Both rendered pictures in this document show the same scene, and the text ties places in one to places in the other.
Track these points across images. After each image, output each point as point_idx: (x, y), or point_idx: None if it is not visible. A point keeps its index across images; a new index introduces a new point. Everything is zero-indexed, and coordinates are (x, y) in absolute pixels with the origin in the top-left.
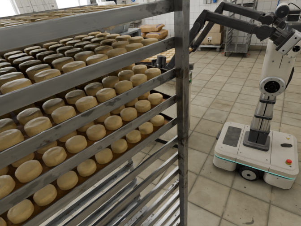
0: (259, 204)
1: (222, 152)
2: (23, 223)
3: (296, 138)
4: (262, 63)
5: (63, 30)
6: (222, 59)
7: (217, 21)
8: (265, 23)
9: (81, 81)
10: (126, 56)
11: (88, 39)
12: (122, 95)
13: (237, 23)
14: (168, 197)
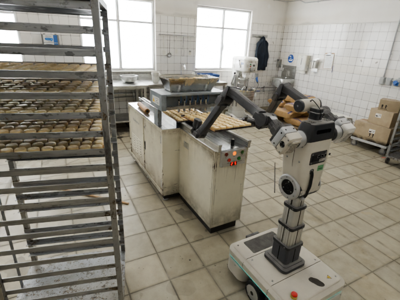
0: None
1: (234, 250)
2: None
3: (373, 299)
4: None
5: (24, 75)
6: (376, 166)
7: (234, 99)
8: None
9: (29, 97)
10: (59, 94)
11: (83, 84)
12: (54, 113)
13: (247, 106)
14: (156, 268)
